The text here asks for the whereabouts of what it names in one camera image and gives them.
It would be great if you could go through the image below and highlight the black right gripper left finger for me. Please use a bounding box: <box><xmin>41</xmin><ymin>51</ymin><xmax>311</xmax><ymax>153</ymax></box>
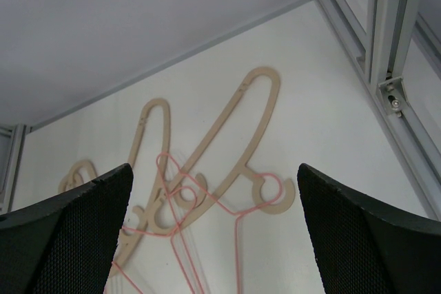
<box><xmin>1</xmin><ymin>163</ymin><xmax>133</xmax><ymax>293</ymax></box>

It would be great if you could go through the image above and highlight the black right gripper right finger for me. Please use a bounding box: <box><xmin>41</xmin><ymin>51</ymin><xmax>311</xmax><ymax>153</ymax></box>
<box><xmin>297</xmin><ymin>163</ymin><xmax>440</xmax><ymax>293</ymax></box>

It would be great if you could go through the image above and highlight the beige hanger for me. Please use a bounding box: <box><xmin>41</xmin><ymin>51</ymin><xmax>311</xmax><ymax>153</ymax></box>
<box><xmin>113</xmin><ymin>98</ymin><xmax>209</xmax><ymax>266</ymax></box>
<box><xmin>58</xmin><ymin>160</ymin><xmax>97</xmax><ymax>193</ymax></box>
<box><xmin>165</xmin><ymin>66</ymin><xmax>296</xmax><ymax>216</ymax></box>

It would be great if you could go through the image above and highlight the beige hanger middle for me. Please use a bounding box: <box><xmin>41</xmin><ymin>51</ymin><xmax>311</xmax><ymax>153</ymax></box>
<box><xmin>113</xmin><ymin>98</ymin><xmax>209</xmax><ymax>266</ymax></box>

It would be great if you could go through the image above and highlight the beige hanger right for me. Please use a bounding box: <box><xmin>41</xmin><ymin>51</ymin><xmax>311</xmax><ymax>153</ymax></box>
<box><xmin>165</xmin><ymin>66</ymin><xmax>296</xmax><ymax>216</ymax></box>

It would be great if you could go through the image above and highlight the aluminium right floor rail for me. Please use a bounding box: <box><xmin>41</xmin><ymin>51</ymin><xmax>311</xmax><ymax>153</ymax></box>
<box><xmin>318</xmin><ymin>0</ymin><xmax>440</xmax><ymax>216</ymax></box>

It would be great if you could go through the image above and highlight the aluminium floor rail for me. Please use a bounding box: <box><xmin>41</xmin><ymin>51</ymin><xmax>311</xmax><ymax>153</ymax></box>
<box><xmin>318</xmin><ymin>0</ymin><xmax>440</xmax><ymax>216</ymax></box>
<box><xmin>1</xmin><ymin>124</ymin><xmax>27</xmax><ymax>215</ymax></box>

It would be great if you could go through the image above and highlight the aluminium left floor rail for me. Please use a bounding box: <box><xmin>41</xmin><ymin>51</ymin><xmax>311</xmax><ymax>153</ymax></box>
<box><xmin>1</xmin><ymin>124</ymin><xmax>27</xmax><ymax>215</ymax></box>

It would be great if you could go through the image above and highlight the aluminium right frame post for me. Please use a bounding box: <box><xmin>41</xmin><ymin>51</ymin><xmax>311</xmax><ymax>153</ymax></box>
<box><xmin>365</xmin><ymin>0</ymin><xmax>421</xmax><ymax>90</ymax></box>

